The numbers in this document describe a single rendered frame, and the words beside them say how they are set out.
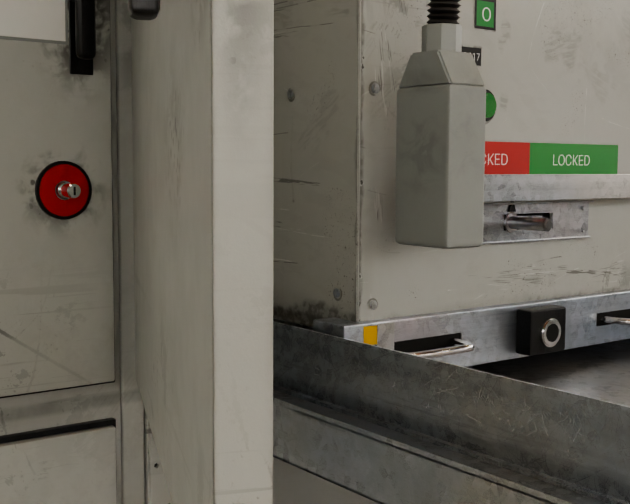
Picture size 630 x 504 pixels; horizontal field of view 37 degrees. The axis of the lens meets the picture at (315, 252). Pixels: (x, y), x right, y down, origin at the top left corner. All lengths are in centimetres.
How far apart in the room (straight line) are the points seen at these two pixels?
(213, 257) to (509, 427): 36
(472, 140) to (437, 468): 29
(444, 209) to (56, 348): 43
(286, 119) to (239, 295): 56
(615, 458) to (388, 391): 24
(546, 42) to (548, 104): 7
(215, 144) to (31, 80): 56
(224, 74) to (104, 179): 58
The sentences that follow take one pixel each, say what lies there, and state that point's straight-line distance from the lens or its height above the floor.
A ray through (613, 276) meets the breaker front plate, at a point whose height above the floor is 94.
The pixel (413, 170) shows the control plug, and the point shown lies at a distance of 87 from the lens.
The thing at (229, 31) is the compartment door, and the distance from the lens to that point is 46.
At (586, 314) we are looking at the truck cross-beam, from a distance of 116.
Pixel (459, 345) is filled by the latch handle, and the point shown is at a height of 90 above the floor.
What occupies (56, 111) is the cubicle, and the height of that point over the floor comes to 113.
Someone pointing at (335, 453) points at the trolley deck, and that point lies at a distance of 87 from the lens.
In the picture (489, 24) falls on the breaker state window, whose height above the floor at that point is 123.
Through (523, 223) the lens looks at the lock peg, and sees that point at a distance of 104.
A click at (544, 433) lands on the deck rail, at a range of 73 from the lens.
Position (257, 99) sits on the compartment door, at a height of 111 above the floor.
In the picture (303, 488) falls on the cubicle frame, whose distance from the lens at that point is 124.
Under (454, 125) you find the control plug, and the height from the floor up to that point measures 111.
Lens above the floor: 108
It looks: 5 degrees down
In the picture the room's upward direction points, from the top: straight up
